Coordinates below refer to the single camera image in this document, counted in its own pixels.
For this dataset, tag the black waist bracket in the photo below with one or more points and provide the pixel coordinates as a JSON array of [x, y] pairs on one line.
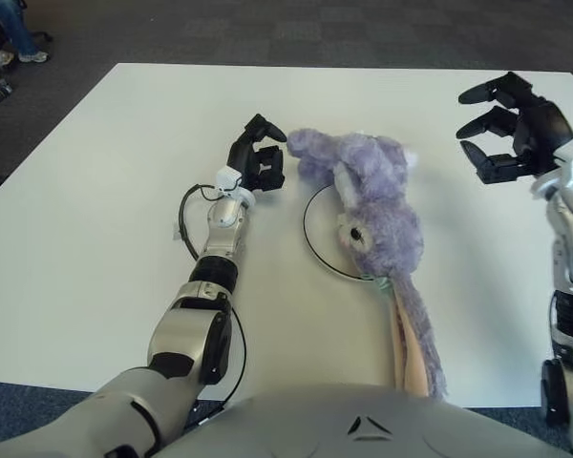
[[205, 415]]

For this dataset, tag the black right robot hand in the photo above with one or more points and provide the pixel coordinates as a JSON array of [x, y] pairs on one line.
[[542, 129]]

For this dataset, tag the white plate with black rim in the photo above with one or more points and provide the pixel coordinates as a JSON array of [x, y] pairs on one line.
[[322, 234]]

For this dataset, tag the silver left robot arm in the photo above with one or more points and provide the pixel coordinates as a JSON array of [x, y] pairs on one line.
[[176, 334]]

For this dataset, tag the purple plush bunny doll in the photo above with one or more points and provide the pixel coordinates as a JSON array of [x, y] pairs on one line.
[[382, 214]]

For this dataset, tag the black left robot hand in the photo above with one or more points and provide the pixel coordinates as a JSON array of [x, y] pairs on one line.
[[241, 160]]

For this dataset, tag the white sneaker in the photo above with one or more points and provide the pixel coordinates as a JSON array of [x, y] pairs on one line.
[[6, 58], [33, 57]]

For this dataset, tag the person's leg in blue jeans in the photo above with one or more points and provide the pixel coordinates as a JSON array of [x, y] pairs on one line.
[[16, 28]]

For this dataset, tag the silver grey robot torso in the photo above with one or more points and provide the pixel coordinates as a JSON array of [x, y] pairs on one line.
[[363, 429]]

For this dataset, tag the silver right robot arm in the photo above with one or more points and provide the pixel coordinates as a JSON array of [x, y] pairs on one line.
[[570, 229]]

